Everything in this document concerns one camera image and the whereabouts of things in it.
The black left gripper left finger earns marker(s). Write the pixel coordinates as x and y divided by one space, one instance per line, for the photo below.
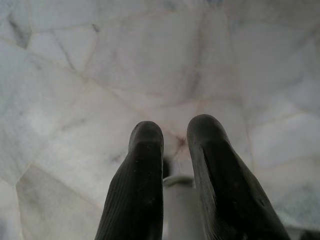
140 180

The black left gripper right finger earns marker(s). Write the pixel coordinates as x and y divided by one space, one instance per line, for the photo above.
225 180

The pale green floor mat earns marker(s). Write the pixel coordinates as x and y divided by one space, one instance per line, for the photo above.
300 210

